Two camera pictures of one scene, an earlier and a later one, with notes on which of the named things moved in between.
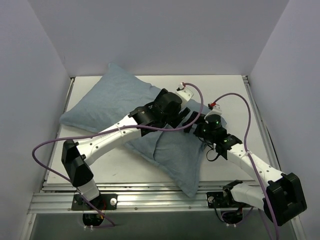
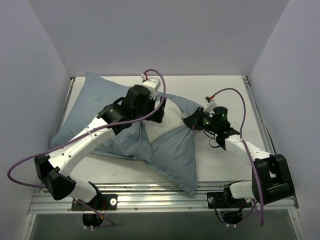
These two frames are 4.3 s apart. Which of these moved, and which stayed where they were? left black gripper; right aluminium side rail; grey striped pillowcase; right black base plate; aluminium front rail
Moved: grey striped pillowcase; left black gripper
Stayed: right aluminium side rail; aluminium front rail; right black base plate
